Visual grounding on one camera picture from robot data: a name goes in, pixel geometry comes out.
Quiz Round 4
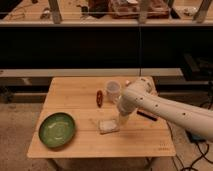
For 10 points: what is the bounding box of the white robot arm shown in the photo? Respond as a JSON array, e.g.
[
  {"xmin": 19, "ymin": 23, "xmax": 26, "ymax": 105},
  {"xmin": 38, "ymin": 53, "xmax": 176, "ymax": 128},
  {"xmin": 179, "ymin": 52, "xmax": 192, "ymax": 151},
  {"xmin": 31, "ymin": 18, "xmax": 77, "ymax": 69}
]
[{"xmin": 117, "ymin": 77, "xmax": 213, "ymax": 142}]

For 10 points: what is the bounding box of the brown tray on shelf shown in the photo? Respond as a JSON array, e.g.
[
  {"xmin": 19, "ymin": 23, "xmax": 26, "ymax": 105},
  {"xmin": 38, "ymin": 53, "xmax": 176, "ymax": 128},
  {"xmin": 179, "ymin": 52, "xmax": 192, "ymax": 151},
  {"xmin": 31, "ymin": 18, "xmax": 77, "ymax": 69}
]
[{"xmin": 108, "ymin": 0, "xmax": 170, "ymax": 18}]

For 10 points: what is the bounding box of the red brown oblong object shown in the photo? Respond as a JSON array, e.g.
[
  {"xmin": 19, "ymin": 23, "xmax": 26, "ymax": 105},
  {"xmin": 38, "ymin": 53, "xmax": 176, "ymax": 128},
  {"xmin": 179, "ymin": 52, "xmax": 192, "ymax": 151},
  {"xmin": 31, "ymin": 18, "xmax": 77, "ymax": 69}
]
[{"xmin": 96, "ymin": 90, "xmax": 103, "ymax": 107}]

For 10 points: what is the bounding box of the green ceramic bowl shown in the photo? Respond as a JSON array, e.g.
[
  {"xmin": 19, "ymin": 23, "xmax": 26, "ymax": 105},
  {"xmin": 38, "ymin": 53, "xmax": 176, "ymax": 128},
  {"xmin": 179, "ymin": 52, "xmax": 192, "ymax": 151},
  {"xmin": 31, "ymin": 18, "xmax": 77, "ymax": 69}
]
[{"xmin": 38, "ymin": 112, "xmax": 76, "ymax": 148}]

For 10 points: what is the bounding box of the white sponge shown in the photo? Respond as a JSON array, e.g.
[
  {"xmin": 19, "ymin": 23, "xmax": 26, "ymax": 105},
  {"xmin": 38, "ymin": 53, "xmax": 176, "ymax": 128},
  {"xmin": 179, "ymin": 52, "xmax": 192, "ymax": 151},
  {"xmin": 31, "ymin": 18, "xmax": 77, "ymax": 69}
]
[{"xmin": 99, "ymin": 119, "xmax": 119, "ymax": 134}]

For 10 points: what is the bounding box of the black floor cable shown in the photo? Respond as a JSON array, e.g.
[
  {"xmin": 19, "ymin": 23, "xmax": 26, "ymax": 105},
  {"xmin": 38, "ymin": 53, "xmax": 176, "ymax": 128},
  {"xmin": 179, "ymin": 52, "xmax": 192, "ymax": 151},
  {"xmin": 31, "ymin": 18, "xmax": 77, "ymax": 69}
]
[{"xmin": 166, "ymin": 99, "xmax": 213, "ymax": 171}]

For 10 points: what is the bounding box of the black marker pen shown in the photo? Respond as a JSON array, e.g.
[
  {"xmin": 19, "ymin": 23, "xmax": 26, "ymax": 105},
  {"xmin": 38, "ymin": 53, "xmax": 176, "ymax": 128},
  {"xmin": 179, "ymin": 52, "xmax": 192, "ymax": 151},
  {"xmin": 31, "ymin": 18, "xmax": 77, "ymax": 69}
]
[{"xmin": 136, "ymin": 111, "xmax": 157, "ymax": 121}]

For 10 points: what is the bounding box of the light wooden table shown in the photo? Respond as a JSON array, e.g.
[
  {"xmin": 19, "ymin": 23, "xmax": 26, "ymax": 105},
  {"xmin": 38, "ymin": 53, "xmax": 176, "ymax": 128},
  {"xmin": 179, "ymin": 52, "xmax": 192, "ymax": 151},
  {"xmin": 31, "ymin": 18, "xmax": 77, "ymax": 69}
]
[{"xmin": 27, "ymin": 77, "xmax": 176, "ymax": 158}]

